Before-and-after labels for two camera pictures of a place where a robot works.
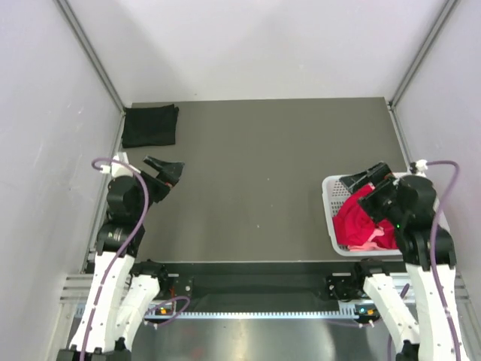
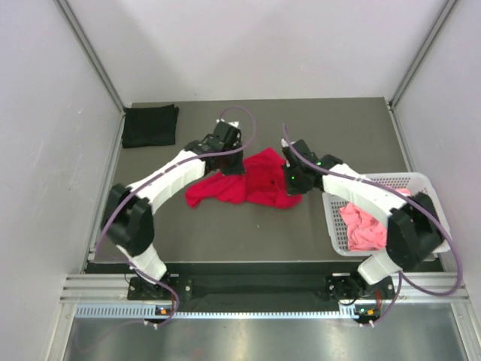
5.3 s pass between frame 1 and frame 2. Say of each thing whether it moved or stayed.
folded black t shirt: stayed
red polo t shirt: moved
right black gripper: moved
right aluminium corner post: stayed
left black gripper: moved
